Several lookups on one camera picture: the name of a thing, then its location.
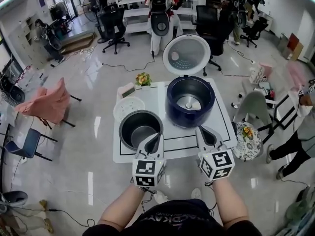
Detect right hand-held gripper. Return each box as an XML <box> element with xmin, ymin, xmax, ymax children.
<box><xmin>195</xmin><ymin>125</ymin><xmax>236</xmax><ymax>181</ymax></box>

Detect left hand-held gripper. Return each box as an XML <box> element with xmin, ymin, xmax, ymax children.
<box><xmin>132</xmin><ymin>132</ymin><xmax>167</xmax><ymax>188</ymax></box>

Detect dark metal pot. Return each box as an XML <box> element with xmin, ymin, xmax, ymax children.
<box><xmin>119</xmin><ymin>110</ymin><xmax>164</xmax><ymax>152</ymax></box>

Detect white perforated steamer tray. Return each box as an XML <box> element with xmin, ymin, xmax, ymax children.
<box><xmin>113</xmin><ymin>96</ymin><xmax>146</xmax><ymax>121</ymax></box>

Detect person's left forearm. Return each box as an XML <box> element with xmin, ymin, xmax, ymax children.
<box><xmin>98</xmin><ymin>184</ymin><xmax>148</xmax><ymax>231</ymax></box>

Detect person's right forearm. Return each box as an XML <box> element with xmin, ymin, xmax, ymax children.
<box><xmin>211</xmin><ymin>178</ymin><xmax>249</xmax><ymax>227</ymax></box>

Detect navy rice cooker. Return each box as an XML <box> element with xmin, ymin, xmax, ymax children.
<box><xmin>162</xmin><ymin>34</ymin><xmax>217</xmax><ymax>129</ymax></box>

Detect floral round stool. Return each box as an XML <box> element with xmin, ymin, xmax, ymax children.
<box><xmin>231</xmin><ymin>121</ymin><xmax>261</xmax><ymax>161</ymax></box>

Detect person's left white shoe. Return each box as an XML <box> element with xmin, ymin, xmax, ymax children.
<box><xmin>154</xmin><ymin>190</ymin><xmax>169</xmax><ymax>205</ymax></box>

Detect grey-green plastic chair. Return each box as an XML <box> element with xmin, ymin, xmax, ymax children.
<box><xmin>232</xmin><ymin>91</ymin><xmax>275</xmax><ymax>142</ymax></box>

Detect pink digital clock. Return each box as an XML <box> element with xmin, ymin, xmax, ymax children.
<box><xmin>117</xmin><ymin>82</ymin><xmax>136</xmax><ymax>98</ymax></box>

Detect potted orange flowers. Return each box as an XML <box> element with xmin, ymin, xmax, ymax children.
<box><xmin>135</xmin><ymin>72</ymin><xmax>152</xmax><ymax>91</ymax></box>

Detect person's black t-shirt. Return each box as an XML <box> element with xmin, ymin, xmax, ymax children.
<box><xmin>82</xmin><ymin>198</ymin><xmax>263</xmax><ymax>236</ymax></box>

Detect white perforated basket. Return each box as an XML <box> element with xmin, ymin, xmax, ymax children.
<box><xmin>249</xmin><ymin>65</ymin><xmax>265</xmax><ymax>83</ymax></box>

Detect pink box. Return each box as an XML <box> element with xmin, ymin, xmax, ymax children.
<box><xmin>259</xmin><ymin>62</ymin><xmax>273</xmax><ymax>77</ymax></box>

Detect chair draped with pink cloth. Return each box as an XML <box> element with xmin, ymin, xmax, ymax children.
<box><xmin>14</xmin><ymin>77</ymin><xmax>82</xmax><ymax>130</ymax></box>

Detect black office chair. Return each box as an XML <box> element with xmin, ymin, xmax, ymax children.
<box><xmin>99</xmin><ymin>5</ymin><xmax>130</xmax><ymax>55</ymax></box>
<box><xmin>240</xmin><ymin>20</ymin><xmax>269</xmax><ymax>48</ymax></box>
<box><xmin>191</xmin><ymin>5</ymin><xmax>233</xmax><ymax>77</ymax></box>

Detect blue chair with black legs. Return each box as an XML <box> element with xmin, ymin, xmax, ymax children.
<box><xmin>3</xmin><ymin>128</ymin><xmax>59</xmax><ymax>162</ymax></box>

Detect white shelf unit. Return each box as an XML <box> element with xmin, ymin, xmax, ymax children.
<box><xmin>115</xmin><ymin>0</ymin><xmax>207</xmax><ymax>34</ymax></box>

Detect wooden step platform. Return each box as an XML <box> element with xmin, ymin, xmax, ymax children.
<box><xmin>60</xmin><ymin>32</ymin><xmax>96</xmax><ymax>55</ymax></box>

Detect black standing fan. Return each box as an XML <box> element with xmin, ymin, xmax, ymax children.
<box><xmin>82</xmin><ymin>0</ymin><xmax>106</xmax><ymax>44</ymax></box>

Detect grey lockers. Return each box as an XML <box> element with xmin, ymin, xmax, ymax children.
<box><xmin>8</xmin><ymin>13</ymin><xmax>50</xmax><ymax>70</ymax></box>

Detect white desk with black frame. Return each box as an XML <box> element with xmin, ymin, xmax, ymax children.
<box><xmin>273</xmin><ymin>82</ymin><xmax>315</xmax><ymax>130</ymax></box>

